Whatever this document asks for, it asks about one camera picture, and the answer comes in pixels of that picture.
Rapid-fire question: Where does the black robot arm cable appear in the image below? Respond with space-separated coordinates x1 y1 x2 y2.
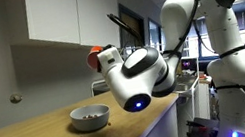
152 0 212 62

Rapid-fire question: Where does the white tube rail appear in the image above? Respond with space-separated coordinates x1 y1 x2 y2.
88 78 110 97
180 56 210 121

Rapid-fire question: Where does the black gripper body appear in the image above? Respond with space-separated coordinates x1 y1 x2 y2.
101 43 116 52

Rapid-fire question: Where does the grey round bowl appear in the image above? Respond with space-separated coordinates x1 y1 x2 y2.
68 100 114 136

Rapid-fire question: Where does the round wall knob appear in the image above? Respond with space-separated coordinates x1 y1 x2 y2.
8 91 24 105

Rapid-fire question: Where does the white wall cabinet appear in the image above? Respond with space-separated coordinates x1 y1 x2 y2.
22 0 128 64

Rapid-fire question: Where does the black red base box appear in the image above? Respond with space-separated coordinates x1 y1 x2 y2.
185 113 225 137

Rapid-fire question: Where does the brown food in bowl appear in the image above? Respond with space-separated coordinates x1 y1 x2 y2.
81 112 100 121

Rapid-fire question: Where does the red plastic cup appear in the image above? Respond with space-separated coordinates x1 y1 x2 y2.
83 45 107 72

